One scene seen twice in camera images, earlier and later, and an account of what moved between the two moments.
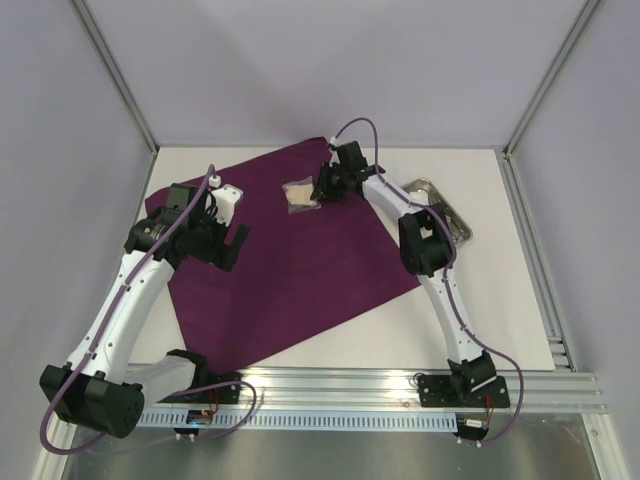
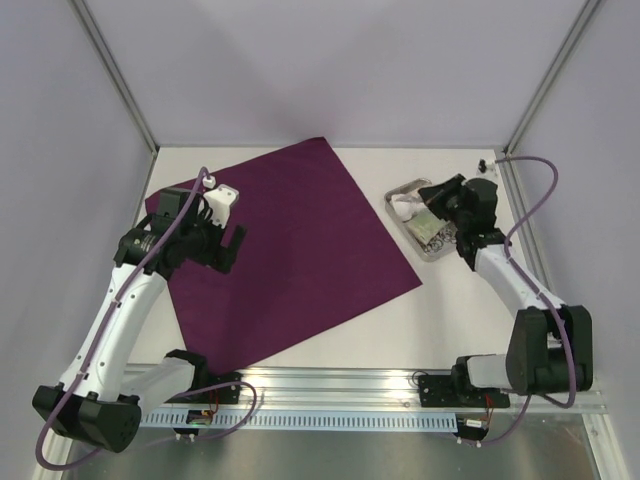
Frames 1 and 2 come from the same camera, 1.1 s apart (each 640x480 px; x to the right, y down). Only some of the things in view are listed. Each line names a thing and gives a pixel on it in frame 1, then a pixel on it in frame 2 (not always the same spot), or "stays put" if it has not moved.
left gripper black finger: x=240 y=236 stays put
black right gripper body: x=329 y=180 -> x=445 y=195
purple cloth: x=294 y=273 stays put
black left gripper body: x=209 y=240 stays put
